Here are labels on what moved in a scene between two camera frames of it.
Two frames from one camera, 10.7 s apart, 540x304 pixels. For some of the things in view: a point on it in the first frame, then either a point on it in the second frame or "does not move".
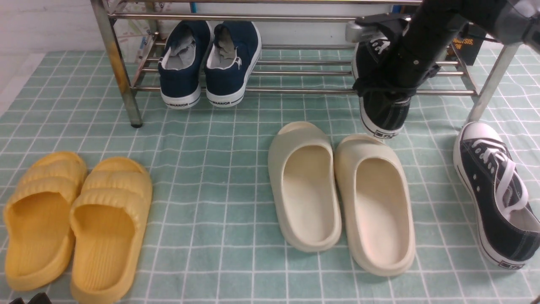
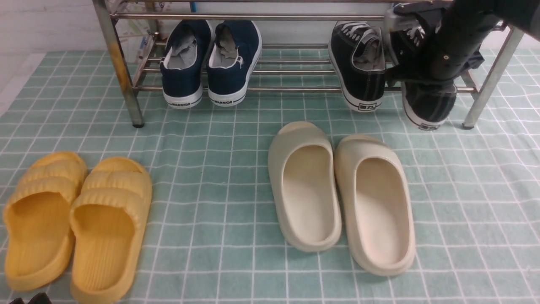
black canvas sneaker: x=507 y=225 → x=427 y=104
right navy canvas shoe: x=234 y=52 does not move
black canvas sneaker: x=382 y=116 → x=357 y=54
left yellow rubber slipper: x=38 y=215 does not move
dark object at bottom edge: x=41 y=298 does not move
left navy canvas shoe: x=181 y=65 does not move
